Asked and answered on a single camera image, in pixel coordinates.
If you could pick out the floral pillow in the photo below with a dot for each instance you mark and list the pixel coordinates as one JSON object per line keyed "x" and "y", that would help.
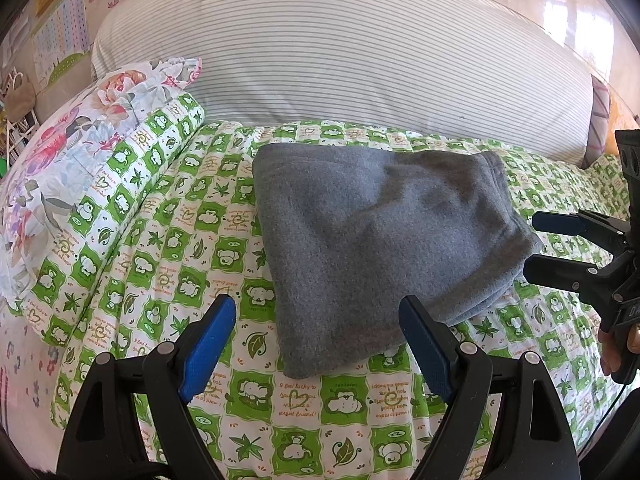
{"x": 55, "y": 150}

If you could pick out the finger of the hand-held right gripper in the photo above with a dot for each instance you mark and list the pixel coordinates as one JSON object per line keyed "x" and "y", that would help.
{"x": 555, "y": 272}
{"x": 560, "y": 223}

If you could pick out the purple striped pillow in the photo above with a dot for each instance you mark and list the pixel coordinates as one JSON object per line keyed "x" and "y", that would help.
{"x": 597, "y": 120}

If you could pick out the pink flowered bedsheet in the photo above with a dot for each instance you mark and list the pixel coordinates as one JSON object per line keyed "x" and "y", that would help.
{"x": 25, "y": 360}

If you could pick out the beige hanging bag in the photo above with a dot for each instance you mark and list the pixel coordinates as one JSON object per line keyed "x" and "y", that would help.
{"x": 21, "y": 97}

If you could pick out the green checked printed blanket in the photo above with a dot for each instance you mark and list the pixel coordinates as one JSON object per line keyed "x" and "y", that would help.
{"x": 200, "y": 220}

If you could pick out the orange cloth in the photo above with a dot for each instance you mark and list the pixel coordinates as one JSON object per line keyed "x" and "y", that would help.
{"x": 622, "y": 122}

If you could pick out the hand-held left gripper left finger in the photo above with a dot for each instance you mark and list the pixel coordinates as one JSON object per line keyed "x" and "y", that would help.
{"x": 210, "y": 350}

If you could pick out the striped white bolster pillow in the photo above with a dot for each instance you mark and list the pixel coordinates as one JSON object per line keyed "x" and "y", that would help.
{"x": 350, "y": 60}

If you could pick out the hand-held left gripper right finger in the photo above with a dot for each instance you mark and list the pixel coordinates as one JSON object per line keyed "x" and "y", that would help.
{"x": 425, "y": 350}

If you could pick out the person's right hand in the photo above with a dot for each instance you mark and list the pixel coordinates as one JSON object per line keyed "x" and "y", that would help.
{"x": 607, "y": 352}

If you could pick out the grey fleece pants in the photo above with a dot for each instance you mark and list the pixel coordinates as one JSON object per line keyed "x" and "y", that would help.
{"x": 375, "y": 240}

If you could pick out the colourful wall poster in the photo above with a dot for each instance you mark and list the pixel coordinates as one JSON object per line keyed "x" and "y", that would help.
{"x": 62, "y": 25}

